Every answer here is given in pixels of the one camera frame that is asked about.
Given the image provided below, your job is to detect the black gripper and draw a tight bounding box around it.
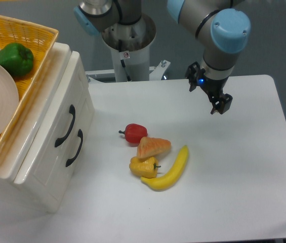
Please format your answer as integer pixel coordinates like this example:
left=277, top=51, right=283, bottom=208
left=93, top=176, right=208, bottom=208
left=185, top=62, right=233, bottom=114

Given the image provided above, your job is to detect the white drawer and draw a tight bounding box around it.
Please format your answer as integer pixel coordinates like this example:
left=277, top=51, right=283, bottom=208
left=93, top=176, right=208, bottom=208
left=34, top=95, right=94, bottom=212
left=14, top=51, right=88, bottom=184

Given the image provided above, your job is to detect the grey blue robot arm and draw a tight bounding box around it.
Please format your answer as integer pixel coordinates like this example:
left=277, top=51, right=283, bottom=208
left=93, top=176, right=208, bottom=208
left=73, top=1, right=251, bottom=114

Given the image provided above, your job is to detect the white drawer cabinet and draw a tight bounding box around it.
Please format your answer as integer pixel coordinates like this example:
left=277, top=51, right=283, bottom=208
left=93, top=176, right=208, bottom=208
left=0, top=42, right=95, bottom=214

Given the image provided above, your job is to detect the orange toast slice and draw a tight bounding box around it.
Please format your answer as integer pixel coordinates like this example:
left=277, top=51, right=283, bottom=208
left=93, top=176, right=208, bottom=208
left=136, top=137, right=172, bottom=158

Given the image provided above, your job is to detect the red bell pepper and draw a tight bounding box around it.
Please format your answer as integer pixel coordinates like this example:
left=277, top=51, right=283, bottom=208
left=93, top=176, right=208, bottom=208
left=119, top=124, right=148, bottom=144

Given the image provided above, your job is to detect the yellow banana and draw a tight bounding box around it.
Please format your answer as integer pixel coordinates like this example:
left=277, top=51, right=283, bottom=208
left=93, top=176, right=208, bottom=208
left=140, top=145, right=189, bottom=191

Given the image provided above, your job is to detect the yellow bell pepper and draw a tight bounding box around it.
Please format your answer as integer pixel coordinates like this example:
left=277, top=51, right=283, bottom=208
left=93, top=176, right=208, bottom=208
left=129, top=157, right=161, bottom=179

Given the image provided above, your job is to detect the green bell pepper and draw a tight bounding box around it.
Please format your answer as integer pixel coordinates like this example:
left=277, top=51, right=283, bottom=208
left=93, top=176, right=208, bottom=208
left=0, top=43, right=34, bottom=77

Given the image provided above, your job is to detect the yellow woven basket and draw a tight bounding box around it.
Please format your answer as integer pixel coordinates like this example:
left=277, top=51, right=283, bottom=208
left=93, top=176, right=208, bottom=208
left=0, top=15, right=59, bottom=152

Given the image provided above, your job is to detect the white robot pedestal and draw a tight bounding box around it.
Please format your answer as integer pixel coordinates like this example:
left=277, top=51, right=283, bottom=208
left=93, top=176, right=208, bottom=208
left=102, top=14, right=156, bottom=82

